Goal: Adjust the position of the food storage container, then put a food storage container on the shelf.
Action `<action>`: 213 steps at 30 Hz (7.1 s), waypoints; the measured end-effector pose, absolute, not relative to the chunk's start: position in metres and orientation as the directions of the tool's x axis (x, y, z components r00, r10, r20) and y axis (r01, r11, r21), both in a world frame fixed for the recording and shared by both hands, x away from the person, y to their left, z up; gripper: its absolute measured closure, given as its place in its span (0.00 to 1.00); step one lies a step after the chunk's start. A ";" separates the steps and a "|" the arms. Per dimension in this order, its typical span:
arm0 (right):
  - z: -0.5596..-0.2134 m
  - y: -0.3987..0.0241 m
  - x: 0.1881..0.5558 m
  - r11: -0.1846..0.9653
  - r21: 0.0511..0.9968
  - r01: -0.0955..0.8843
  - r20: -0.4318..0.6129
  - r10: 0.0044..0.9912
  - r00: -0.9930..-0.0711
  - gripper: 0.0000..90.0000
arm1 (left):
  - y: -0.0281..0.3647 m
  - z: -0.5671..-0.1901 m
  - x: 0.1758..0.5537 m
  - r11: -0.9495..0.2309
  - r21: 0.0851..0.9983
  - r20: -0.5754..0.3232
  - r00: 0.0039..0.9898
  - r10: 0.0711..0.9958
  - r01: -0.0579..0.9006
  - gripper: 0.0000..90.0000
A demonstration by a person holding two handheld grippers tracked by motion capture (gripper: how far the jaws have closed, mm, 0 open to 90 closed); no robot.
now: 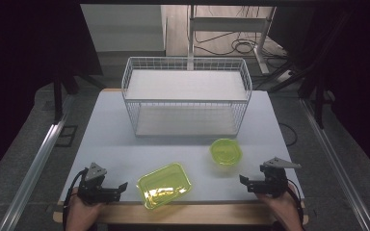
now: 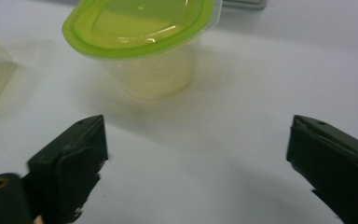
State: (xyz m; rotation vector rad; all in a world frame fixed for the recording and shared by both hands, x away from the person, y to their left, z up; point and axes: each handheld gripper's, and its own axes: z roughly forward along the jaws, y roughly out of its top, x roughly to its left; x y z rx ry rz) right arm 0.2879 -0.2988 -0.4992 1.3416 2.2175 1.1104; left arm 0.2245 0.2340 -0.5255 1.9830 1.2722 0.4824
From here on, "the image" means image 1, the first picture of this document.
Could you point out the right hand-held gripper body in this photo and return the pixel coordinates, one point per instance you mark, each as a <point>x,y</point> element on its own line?
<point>273,179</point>

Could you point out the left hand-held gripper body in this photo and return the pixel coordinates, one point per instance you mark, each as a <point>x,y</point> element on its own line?
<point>91,191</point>

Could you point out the green round plastic bowl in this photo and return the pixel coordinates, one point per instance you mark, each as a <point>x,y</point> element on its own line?
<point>226,152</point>

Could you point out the green rectangular plastic tray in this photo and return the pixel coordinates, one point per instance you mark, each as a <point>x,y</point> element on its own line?
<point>164,186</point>

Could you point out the person's left hand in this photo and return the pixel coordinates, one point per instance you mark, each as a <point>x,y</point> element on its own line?
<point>83,215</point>

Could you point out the person's right hand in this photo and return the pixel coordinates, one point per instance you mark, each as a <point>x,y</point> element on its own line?
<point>284,210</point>

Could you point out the black stand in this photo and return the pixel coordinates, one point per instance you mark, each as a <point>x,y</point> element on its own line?
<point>318,106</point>
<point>58,96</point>

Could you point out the white power strip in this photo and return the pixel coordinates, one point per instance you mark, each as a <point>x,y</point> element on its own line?
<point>285,75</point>

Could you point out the white cabinet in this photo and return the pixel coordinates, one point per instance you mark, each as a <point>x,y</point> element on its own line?
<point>125,29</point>

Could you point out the black square floor frame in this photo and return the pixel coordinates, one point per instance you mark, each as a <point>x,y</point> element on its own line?
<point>66,136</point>

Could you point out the aluminium rail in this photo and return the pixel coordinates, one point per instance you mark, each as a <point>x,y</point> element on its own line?
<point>337,163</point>
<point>32,173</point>

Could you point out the white metal desk frame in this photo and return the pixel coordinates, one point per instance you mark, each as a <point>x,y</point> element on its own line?
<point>228,24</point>

